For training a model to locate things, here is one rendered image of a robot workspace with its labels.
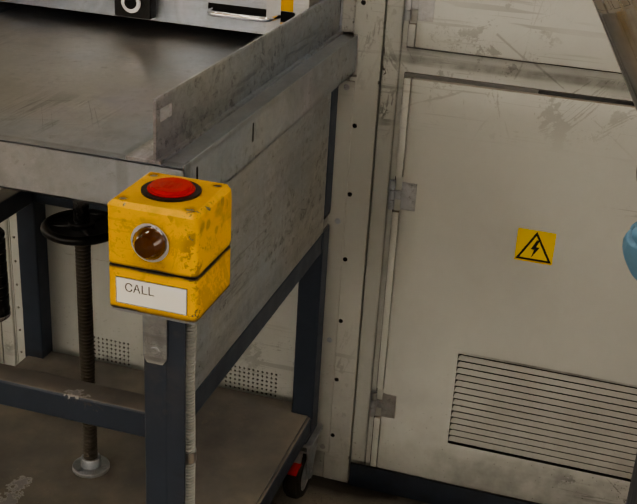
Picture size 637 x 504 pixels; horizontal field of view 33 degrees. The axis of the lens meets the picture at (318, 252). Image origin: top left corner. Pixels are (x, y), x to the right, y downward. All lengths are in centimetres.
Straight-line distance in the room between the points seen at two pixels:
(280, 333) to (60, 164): 86
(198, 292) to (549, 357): 104
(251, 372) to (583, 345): 61
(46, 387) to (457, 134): 76
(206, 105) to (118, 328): 93
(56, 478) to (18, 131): 73
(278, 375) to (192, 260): 114
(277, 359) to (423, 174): 47
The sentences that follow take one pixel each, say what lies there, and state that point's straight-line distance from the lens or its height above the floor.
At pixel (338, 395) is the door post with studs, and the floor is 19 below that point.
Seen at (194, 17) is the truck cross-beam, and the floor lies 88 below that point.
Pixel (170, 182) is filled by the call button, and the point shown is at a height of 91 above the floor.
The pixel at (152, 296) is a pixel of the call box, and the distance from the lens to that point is 89.
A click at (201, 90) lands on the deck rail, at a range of 121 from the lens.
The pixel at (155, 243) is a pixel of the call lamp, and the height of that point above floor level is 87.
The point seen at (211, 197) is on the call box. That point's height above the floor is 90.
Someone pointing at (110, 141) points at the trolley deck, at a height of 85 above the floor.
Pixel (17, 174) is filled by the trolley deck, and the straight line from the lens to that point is 120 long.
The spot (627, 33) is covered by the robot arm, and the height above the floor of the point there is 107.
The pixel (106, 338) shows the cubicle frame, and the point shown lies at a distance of 211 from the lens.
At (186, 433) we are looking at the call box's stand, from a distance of 101.
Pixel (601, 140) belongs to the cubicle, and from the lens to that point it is 168.
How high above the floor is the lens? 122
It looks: 24 degrees down
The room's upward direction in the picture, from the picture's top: 3 degrees clockwise
